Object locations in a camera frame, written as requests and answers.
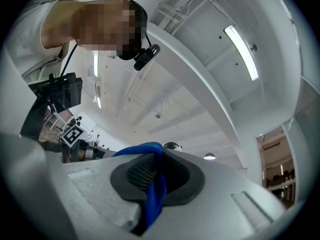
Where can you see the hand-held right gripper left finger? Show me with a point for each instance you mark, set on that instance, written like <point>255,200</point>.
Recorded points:
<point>100,191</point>

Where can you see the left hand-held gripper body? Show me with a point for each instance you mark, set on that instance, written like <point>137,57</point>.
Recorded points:
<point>72,136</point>

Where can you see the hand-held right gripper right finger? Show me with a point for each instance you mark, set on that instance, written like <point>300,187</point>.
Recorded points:
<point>220,209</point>

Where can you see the blue cloth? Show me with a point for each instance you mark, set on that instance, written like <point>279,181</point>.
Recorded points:
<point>155,199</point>

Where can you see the white security camera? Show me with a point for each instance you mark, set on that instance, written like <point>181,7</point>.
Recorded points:
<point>172,146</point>

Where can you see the small ceiling light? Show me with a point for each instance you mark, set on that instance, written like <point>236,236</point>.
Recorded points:
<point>95,64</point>
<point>99,102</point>

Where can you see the black chest-mounted device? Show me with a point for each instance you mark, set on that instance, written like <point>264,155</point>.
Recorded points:
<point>67,91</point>

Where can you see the ceiling air vent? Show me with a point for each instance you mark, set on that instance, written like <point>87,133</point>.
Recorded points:
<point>98,90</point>

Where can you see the grey pendant lamp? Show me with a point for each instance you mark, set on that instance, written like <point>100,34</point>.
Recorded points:
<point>209,156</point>

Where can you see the small round ceiling fixture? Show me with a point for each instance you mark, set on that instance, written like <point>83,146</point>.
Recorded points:
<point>157,115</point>

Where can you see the person's white shirt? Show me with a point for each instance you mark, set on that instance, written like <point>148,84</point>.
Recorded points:
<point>30,46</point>

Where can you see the person's head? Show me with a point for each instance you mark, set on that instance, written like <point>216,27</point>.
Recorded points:
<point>100,26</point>

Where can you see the long ceiling light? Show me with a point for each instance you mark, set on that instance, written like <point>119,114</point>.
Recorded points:
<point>241,51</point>

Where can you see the white ceiling conduits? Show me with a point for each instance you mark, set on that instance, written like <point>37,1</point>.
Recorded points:
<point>180,11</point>

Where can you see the wall window opening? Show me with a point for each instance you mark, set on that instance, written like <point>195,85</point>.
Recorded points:
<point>275,164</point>

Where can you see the black head-worn camera rig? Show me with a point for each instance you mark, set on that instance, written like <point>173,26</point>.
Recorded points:
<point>146,56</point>

